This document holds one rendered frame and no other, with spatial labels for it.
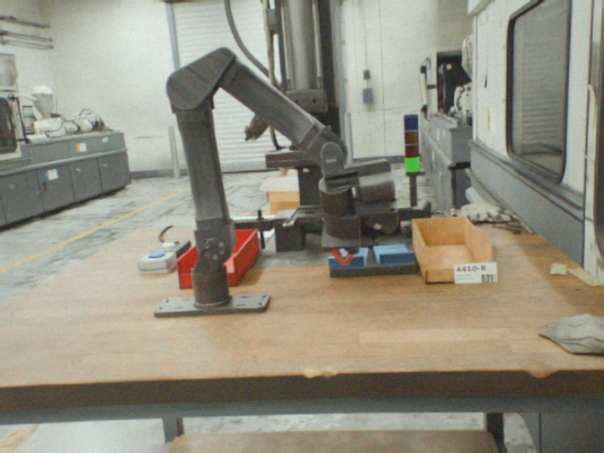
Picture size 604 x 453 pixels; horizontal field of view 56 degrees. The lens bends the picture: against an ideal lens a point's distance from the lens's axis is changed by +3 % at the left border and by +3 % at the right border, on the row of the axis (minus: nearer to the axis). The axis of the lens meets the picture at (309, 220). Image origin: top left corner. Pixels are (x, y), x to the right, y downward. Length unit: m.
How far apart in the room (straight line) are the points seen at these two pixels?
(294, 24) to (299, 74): 0.10
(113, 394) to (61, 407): 0.08
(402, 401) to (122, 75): 11.15
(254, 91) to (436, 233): 0.57
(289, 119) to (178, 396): 0.46
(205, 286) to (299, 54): 0.58
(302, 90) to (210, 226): 0.47
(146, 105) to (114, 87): 0.69
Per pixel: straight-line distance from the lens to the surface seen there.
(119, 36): 11.78
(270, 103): 0.92
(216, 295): 0.98
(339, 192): 0.93
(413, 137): 1.46
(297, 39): 1.29
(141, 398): 0.83
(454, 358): 0.79
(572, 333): 0.85
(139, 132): 11.65
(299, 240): 1.32
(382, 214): 0.97
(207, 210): 0.94
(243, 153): 10.89
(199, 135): 0.93
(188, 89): 0.92
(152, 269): 1.29
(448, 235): 1.29
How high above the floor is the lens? 1.25
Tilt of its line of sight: 12 degrees down
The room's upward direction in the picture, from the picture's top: 5 degrees counter-clockwise
